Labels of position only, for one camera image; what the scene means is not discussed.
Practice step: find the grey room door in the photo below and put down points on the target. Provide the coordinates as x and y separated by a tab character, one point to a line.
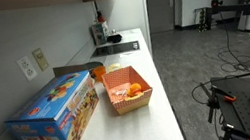
162	6

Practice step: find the red checked paper basket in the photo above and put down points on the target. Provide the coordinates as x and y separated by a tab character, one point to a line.
123	78

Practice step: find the cream bowl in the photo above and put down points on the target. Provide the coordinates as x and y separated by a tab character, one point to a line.
114	67

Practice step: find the orange toy fruit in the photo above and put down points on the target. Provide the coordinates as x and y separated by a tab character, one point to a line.
134	88

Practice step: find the pale pink toy food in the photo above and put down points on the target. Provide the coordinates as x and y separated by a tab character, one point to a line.
120	93

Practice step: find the black cooktop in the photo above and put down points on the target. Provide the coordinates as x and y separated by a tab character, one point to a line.
115	49

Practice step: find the orange plastic cup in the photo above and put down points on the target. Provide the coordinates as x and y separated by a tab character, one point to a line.
99	73

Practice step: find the yellow-orange toy food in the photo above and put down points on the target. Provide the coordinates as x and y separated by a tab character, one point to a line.
135	96

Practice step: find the dark grey plate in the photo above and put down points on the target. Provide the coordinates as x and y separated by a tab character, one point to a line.
95	64

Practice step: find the small black appliance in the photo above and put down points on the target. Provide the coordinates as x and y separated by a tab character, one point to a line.
114	38

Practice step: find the green white carton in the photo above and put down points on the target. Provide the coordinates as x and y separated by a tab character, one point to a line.
100	32

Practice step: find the red bottle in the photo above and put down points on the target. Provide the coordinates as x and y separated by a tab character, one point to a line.
100	16

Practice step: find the blue toy food box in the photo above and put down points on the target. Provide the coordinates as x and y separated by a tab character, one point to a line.
54	115

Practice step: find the black storage rack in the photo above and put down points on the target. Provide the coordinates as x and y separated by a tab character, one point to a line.
204	19

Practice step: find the orange clamp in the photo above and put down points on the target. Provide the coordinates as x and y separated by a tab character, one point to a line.
229	98

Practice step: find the beige switch plate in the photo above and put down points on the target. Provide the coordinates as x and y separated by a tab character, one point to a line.
40	59

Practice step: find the white wall outlet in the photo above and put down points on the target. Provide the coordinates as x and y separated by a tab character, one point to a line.
27	68

